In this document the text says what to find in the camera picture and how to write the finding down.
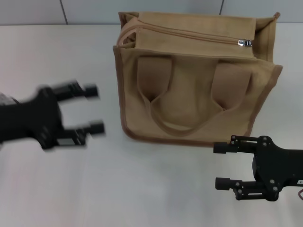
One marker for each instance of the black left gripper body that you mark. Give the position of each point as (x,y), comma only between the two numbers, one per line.
(35,118)

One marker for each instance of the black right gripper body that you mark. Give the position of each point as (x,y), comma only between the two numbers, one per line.
(277,168)

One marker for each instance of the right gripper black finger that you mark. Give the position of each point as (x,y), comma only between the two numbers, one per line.
(236,146)
(241,188)

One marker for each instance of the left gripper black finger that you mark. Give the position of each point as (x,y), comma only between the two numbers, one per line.
(78,88)
(82,132)

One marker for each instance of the khaki canvas food bag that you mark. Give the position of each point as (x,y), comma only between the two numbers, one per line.
(189,99)

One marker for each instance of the silver zipper pull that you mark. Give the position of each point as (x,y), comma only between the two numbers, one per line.
(245,43)

